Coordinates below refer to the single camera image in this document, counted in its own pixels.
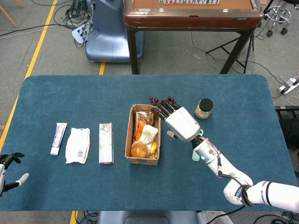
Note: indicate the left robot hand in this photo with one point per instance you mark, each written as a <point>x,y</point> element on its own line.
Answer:
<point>3,161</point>

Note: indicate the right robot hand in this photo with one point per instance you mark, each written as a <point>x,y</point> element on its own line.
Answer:
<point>183,123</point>

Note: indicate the orange jelly cup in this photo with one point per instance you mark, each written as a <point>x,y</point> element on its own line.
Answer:
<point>139,150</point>

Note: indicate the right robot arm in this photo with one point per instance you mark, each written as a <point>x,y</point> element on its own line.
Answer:
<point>233,172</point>

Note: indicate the snack packets in box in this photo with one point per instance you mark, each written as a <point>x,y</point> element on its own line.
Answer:
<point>140,130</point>

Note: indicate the cardboard box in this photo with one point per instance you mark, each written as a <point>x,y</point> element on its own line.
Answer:
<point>142,161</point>

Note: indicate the glass jar black lid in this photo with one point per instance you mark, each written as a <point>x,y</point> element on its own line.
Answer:
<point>205,107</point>

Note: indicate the mint green brush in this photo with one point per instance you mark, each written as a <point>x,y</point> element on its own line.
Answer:
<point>195,157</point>

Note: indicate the white patterned snack packet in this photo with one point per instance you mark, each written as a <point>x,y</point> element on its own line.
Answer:
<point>148,135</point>

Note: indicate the dark red grape bunch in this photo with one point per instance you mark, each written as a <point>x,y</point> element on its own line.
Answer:
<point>153,100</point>

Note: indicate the red white snack packet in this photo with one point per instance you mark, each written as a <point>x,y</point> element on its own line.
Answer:
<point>143,116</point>

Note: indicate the purple white toothpaste tube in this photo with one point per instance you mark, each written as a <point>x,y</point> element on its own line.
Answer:
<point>58,137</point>

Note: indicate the white plastic pouch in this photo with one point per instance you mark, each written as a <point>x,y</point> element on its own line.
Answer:
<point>78,144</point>

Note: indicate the floral white carton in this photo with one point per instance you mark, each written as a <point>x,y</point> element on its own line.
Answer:
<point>106,144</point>

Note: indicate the black tripod stand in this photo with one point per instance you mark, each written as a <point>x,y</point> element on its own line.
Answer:
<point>236,49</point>

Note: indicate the blue felt table cover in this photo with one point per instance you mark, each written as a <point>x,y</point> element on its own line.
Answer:
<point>93,98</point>

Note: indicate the clear plastic bag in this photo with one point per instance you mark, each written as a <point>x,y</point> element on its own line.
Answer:
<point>210,217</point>

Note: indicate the blue grey robot chassis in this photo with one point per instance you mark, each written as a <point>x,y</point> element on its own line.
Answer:
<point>147,217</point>

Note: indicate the brown mahjong table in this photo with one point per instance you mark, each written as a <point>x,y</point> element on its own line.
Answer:
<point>191,18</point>

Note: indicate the black case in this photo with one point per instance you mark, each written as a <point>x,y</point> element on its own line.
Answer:
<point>289,126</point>

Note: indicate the white power strip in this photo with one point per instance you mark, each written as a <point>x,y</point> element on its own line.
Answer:
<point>288,85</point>

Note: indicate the row of mahjong tiles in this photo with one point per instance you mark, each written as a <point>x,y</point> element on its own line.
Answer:
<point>189,1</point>

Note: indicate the white socket block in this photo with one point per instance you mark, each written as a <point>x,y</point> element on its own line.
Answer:
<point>79,35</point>

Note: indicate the wooden chair leg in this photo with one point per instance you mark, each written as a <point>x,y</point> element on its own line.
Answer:
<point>10,17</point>

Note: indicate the chrome stool with casters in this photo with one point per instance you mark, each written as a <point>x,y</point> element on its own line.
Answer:
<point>279,16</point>

